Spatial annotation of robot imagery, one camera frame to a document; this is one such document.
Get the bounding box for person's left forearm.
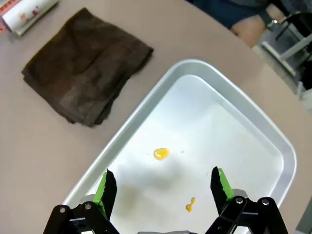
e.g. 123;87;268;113
265;2;288;20

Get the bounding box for black wrist watch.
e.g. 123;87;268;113
257;7;279;28

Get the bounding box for silver metal tray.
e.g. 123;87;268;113
62;58;297;234

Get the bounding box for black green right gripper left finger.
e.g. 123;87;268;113
43;169;117;234

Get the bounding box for white orange lint roller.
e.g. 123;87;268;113
0;0;60;37

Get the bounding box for blue jeans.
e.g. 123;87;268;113
186;0;271;30

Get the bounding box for dark brown cloth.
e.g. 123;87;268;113
21;7;155;128

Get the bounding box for small yellow sauce smear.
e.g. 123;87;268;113
185;196;196;213

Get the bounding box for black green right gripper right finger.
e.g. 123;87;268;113
204;166;290;234

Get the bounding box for person's left hand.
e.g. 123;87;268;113
231;14;267;47

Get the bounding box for large yellow sauce blob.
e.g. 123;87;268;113
153;148;171;161

